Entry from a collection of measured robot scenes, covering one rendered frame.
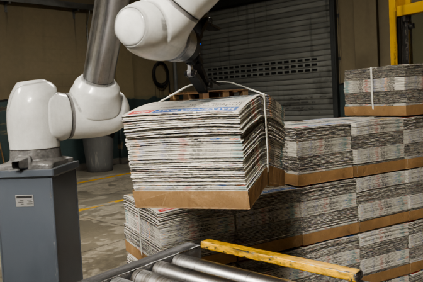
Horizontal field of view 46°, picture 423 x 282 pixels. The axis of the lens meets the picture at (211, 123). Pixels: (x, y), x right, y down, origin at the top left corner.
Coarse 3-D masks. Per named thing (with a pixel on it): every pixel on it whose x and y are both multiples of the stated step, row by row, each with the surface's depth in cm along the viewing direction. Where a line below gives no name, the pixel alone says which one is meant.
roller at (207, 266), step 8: (176, 256) 125; (184, 256) 124; (176, 264) 123; (184, 264) 122; (192, 264) 120; (200, 264) 119; (208, 264) 118; (216, 264) 117; (224, 264) 117; (208, 272) 116; (216, 272) 115; (224, 272) 114; (232, 272) 113; (240, 272) 112; (248, 272) 111; (256, 272) 111; (240, 280) 110; (248, 280) 109; (256, 280) 108; (264, 280) 107; (272, 280) 106; (280, 280) 105; (288, 280) 105
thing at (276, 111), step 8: (272, 104) 130; (280, 104) 138; (272, 112) 130; (280, 112) 138; (272, 120) 130; (280, 120) 136; (272, 128) 130; (280, 128) 137; (272, 136) 129; (280, 136) 137; (272, 144) 131; (280, 144) 137; (272, 152) 129; (280, 152) 137; (272, 160) 129; (280, 160) 138; (280, 168) 136; (272, 184) 130
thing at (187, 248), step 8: (176, 248) 131; (184, 248) 131; (192, 248) 131; (200, 248) 133; (152, 256) 125; (160, 256) 125; (168, 256) 125; (192, 256) 131; (200, 256) 133; (128, 264) 120; (136, 264) 120; (144, 264) 119; (152, 264) 121; (104, 272) 116; (112, 272) 115; (120, 272) 115; (128, 272) 115; (88, 280) 111; (96, 280) 111; (104, 280) 110
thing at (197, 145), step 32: (256, 96) 117; (128, 128) 114; (160, 128) 111; (192, 128) 109; (224, 128) 106; (256, 128) 117; (128, 160) 117; (160, 160) 114; (192, 160) 112; (224, 160) 109; (256, 160) 116
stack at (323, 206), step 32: (288, 192) 187; (320, 192) 195; (352, 192) 203; (384, 192) 212; (128, 224) 193; (160, 224) 163; (192, 224) 168; (224, 224) 174; (256, 224) 182; (288, 224) 188; (320, 224) 195; (128, 256) 194; (320, 256) 195; (352, 256) 202; (384, 256) 211
